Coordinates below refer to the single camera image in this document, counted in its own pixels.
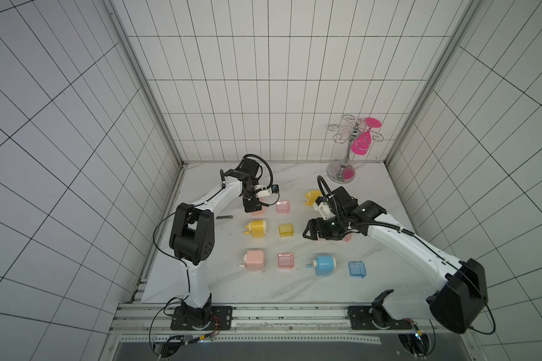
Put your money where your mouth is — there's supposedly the yellow sharpener row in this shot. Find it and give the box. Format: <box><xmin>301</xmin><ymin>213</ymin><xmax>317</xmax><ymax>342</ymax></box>
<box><xmin>243</xmin><ymin>220</ymin><xmax>267</xmax><ymax>239</ymax></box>

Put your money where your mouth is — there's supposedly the pink tray top row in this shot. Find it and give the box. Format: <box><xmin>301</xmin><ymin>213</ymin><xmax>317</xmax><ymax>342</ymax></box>
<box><xmin>276</xmin><ymin>200</ymin><xmax>291</xmax><ymax>214</ymax></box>

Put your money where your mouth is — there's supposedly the pink tray row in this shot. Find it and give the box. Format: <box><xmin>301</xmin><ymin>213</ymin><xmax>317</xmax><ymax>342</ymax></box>
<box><xmin>276</xmin><ymin>200</ymin><xmax>291</xmax><ymax>214</ymax></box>
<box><xmin>277</xmin><ymin>253</ymin><xmax>294</xmax><ymax>270</ymax></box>

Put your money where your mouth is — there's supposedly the yellow tray row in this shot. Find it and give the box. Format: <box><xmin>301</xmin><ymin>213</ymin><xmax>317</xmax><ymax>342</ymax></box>
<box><xmin>279</xmin><ymin>224</ymin><xmax>294</xmax><ymax>238</ymax></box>

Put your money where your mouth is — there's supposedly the pink sharpener top row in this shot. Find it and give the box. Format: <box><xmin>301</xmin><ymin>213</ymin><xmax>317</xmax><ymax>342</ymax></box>
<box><xmin>251</xmin><ymin>199</ymin><xmax>268</xmax><ymax>217</ymax></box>

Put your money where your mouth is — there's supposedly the pink sharpener row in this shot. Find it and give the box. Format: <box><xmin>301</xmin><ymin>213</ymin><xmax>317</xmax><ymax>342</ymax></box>
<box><xmin>239</xmin><ymin>250</ymin><xmax>265</xmax><ymax>271</ymax></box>
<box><xmin>251</xmin><ymin>199</ymin><xmax>268</xmax><ymax>217</ymax></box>

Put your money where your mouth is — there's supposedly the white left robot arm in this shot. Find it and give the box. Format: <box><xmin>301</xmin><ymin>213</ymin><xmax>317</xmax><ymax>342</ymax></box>
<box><xmin>169</xmin><ymin>169</ymin><xmax>279</xmax><ymax>325</ymax></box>

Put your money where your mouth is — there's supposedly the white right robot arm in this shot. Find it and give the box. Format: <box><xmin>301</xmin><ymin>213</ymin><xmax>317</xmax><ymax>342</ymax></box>
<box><xmin>303</xmin><ymin>176</ymin><xmax>489</xmax><ymax>334</ymax></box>

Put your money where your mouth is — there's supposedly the blue pencil sharpener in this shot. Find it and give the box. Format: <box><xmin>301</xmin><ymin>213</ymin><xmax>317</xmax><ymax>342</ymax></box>
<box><xmin>306</xmin><ymin>255</ymin><xmax>337</xmax><ymax>276</ymax></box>

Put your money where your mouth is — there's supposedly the yellow sharpener near stand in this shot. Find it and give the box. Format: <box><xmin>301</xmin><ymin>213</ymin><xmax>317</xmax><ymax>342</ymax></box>
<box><xmin>304</xmin><ymin>190</ymin><xmax>322</xmax><ymax>207</ymax></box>

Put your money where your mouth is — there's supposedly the blue transparent tray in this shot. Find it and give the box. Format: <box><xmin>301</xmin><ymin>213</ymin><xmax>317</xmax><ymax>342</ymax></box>
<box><xmin>348</xmin><ymin>261</ymin><xmax>367</xmax><ymax>278</ymax></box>

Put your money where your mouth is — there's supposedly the pink sharpener bottom row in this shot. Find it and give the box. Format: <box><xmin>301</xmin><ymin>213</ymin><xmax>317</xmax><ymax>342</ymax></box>
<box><xmin>239</xmin><ymin>250</ymin><xmax>265</xmax><ymax>271</ymax></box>

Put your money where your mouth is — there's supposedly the pink tray bottom row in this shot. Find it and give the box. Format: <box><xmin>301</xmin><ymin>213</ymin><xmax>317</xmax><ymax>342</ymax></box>
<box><xmin>277</xmin><ymin>253</ymin><xmax>294</xmax><ymax>270</ymax></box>

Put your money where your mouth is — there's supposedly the chrome glass rack stand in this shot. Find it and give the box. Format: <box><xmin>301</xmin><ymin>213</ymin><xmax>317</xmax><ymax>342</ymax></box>
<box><xmin>327</xmin><ymin>114</ymin><xmax>365</xmax><ymax>184</ymax></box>

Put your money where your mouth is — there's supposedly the pink plastic wine glass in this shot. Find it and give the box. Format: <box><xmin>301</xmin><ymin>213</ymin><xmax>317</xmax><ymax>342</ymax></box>
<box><xmin>351</xmin><ymin>117</ymin><xmax>383</xmax><ymax>156</ymax></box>

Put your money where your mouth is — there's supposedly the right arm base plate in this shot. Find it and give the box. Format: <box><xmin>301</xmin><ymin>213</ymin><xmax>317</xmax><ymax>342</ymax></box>
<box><xmin>347</xmin><ymin>305</ymin><xmax>413</xmax><ymax>331</ymax></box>

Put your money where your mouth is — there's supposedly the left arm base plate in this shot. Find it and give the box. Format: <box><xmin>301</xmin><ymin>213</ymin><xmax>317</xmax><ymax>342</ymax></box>
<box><xmin>170</xmin><ymin>305</ymin><xmax>233</xmax><ymax>332</ymax></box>

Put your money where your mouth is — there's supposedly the aluminium mounting rail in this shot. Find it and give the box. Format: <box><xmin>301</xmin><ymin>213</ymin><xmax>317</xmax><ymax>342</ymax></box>
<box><xmin>110</xmin><ymin>301</ymin><xmax>473</xmax><ymax>335</ymax></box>

